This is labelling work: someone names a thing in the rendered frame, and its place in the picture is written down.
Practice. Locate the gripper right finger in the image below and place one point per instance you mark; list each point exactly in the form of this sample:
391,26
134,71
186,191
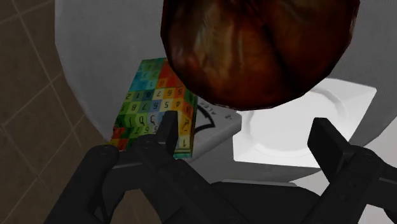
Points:
344,173

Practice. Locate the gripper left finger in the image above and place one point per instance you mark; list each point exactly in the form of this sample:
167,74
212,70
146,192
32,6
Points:
155,173

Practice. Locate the colourful number-checkered box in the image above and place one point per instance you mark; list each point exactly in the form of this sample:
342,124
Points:
145,102

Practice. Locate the grey box with black print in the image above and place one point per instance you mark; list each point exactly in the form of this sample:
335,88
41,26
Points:
217,130

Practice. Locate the reddish brown round bowl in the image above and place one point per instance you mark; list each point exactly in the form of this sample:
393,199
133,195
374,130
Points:
248,49

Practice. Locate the white square plate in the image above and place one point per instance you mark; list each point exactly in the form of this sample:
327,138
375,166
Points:
291,136

